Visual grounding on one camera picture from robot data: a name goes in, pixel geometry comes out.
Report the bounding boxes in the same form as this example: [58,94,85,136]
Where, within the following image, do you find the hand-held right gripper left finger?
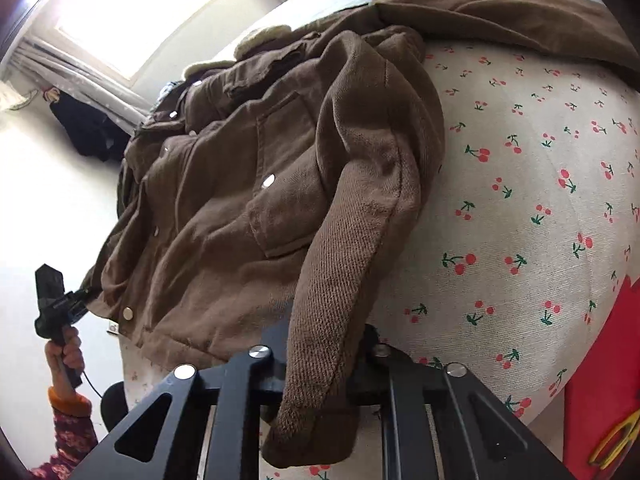
[67,317,296,480]

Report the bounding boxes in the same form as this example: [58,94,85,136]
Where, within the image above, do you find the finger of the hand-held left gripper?
[65,285,102,319]

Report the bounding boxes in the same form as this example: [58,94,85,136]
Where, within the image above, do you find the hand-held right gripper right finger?
[347,324,576,480]

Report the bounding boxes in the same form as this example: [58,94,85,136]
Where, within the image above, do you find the brown jacket with snap buttons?
[82,25,446,466]

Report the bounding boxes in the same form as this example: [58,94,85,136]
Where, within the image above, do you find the black hanging clothes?
[49,87,132,162]

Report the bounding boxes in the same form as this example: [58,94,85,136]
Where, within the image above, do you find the person's left hand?
[45,329,83,388]

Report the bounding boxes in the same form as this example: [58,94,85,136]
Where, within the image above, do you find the black round object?
[100,381,132,434]

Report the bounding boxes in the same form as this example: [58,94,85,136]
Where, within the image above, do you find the cherry print bed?
[120,0,640,480]

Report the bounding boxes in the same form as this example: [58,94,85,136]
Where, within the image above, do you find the grey curtain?
[10,35,153,131]

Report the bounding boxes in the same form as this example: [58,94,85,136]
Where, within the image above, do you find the red cloth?
[564,275,640,480]

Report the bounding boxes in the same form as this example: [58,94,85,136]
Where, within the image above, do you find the window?
[54,0,236,81]

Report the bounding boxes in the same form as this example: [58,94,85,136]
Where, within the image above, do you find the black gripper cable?
[75,367,104,402]

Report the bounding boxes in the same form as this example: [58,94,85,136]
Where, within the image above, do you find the brown corduroy coat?
[372,0,640,78]

